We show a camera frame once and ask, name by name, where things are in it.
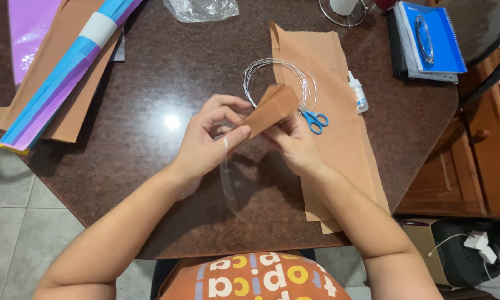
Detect person's right hand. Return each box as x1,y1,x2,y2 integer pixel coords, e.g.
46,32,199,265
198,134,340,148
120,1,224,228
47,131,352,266
262,112,331,179

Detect person's left hand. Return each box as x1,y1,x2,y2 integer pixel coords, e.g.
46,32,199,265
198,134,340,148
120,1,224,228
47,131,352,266
170,94,252,183

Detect brown paper piece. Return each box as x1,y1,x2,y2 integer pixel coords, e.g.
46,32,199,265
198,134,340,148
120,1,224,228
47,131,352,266
232,83,301,140

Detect clear tape strip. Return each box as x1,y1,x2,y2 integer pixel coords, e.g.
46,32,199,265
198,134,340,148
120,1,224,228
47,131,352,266
213,123,246,221

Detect brown paper sheets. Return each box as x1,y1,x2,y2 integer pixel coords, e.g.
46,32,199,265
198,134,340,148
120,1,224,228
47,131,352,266
268,22,391,235

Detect white glue bottle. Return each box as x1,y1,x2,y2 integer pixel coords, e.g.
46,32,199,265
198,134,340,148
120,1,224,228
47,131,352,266
347,70,370,114

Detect black book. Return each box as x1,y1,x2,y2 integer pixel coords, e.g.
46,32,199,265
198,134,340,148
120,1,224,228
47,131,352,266
386,9,411,81

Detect clear plastic bag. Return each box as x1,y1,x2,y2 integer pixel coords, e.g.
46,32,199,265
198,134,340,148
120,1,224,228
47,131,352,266
162,0,240,23

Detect grey folder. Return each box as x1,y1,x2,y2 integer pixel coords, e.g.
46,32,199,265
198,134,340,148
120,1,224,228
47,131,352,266
393,5,459,84

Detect person's orange printed shirt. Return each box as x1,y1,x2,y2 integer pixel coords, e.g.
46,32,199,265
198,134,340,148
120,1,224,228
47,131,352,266
156,251,355,300

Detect clear eyeglasses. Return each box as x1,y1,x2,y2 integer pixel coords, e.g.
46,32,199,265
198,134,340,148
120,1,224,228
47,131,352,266
414,14,435,66

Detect blue spiral notebook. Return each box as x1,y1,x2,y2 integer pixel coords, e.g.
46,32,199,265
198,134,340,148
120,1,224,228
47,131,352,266
398,1,468,75

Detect cardboard box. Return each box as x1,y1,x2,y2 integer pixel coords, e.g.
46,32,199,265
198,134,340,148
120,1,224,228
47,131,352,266
401,217,452,287

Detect wooden cabinet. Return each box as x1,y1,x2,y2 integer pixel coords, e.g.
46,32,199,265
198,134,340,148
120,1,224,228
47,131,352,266
393,48,500,219

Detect large brown paper sheet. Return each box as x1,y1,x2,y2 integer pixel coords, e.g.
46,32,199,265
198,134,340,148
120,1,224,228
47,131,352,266
0,0,125,144

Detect black bag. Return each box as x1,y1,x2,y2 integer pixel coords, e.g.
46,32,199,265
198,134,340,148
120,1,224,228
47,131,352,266
431,217,500,288

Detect black chair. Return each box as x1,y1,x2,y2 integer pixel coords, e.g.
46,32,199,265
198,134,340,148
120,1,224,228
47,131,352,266
435,0,500,107

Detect roll of coloured paper sheets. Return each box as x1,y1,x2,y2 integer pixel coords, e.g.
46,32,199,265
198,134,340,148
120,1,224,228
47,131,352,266
0,0,144,156

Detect pink plastic sheet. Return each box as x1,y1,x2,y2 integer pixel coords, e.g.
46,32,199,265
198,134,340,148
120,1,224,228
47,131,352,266
7,0,63,88

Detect blue handled scissors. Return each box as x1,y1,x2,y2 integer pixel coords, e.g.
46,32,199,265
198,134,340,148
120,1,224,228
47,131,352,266
298,106,330,136

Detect coil of silver wire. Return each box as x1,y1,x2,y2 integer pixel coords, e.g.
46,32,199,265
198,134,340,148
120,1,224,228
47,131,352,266
242,58,317,114

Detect wire napkin holder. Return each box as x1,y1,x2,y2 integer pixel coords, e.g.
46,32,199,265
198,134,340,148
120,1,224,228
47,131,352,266
318,0,369,29

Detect white charger with cable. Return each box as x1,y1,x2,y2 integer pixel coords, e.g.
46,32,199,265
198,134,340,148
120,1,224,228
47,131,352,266
427,230,500,288

